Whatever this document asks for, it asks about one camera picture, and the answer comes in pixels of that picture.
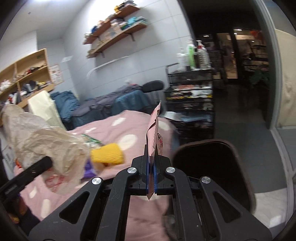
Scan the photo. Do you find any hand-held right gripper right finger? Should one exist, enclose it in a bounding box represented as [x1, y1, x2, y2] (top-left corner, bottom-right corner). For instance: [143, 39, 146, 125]
[153, 148, 274, 241]

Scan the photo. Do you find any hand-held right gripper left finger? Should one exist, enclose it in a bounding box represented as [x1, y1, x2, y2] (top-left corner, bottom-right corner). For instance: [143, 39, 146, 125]
[28, 144, 150, 241]

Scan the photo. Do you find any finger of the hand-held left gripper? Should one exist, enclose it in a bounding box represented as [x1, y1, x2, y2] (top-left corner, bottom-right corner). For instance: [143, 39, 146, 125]
[13, 156, 53, 187]

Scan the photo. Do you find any translucent plastic bag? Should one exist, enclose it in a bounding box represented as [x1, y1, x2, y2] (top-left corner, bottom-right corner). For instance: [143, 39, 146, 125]
[1, 104, 93, 196]

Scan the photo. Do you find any pink snack packet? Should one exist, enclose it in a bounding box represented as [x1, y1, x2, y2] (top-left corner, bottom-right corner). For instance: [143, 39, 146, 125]
[146, 100, 165, 202]

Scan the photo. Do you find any purple wrapper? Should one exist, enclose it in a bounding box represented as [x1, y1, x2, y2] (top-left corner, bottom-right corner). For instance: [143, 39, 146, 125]
[81, 160, 99, 179]

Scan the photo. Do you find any yellow sponge block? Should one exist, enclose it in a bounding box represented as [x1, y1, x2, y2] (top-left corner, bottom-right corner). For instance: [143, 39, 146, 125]
[91, 143, 124, 165]

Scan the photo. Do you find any pink dotted blanket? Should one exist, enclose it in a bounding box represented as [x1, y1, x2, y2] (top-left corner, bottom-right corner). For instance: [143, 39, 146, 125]
[14, 110, 176, 241]

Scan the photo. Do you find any green wrapper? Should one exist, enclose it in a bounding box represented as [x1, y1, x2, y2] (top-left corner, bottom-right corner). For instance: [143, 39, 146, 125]
[81, 134, 102, 149]

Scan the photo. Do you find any cream box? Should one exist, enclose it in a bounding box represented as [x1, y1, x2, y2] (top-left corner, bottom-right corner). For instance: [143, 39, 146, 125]
[28, 90, 66, 131]

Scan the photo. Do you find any white paper sheet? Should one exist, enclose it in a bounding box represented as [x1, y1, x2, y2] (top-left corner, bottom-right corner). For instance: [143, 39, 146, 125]
[165, 111, 183, 121]

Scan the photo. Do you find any pile of blue grey clothes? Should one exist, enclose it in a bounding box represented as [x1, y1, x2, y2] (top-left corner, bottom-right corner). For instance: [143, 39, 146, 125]
[50, 89, 154, 130]

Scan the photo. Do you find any grey cloth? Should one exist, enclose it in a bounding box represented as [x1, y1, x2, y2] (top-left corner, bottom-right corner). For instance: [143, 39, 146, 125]
[72, 85, 141, 116]

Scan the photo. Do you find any black chair headrest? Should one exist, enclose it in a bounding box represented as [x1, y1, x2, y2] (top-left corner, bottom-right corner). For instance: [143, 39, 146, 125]
[142, 80, 164, 93]

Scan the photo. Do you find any wooden bookcase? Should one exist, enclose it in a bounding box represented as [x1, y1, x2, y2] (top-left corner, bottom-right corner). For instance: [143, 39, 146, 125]
[0, 48, 55, 109]

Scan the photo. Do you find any white pump bottle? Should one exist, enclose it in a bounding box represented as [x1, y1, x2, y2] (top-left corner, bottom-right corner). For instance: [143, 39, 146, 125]
[177, 46, 189, 69]

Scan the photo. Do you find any green bottle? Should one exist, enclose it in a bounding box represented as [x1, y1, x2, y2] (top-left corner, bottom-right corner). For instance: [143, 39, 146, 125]
[188, 39, 196, 69]

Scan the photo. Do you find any potted plant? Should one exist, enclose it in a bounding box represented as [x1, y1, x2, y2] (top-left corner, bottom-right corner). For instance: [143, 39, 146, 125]
[248, 68, 270, 90]

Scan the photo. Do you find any teal folded cloth stack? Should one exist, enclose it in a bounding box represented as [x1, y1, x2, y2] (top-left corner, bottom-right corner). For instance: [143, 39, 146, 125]
[127, 17, 147, 26]

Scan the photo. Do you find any wall poster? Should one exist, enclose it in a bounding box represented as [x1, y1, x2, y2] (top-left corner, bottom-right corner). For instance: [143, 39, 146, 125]
[48, 64, 64, 84]

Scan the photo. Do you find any black wire rack cart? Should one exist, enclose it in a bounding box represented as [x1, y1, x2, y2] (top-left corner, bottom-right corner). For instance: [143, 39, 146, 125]
[165, 63, 214, 144]

